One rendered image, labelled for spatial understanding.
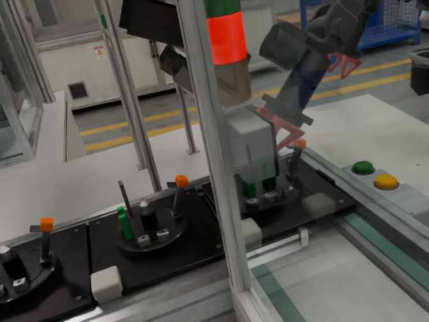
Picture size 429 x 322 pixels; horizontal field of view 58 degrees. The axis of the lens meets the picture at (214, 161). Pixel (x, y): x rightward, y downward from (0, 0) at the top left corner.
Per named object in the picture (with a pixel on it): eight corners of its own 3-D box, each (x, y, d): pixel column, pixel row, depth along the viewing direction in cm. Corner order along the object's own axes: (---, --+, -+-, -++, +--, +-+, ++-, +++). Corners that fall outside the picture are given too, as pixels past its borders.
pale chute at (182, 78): (253, 122, 110) (262, 109, 109) (265, 140, 99) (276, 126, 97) (169, 68, 100) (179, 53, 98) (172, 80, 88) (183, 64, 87)
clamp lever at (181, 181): (179, 209, 76) (186, 174, 73) (182, 215, 74) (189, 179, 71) (161, 209, 74) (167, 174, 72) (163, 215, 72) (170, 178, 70)
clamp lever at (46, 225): (51, 253, 70) (53, 216, 68) (50, 260, 68) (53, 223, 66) (29, 253, 69) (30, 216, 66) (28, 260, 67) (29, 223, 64)
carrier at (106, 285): (196, 194, 88) (184, 145, 83) (235, 258, 68) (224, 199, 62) (90, 229, 83) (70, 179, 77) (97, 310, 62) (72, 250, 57)
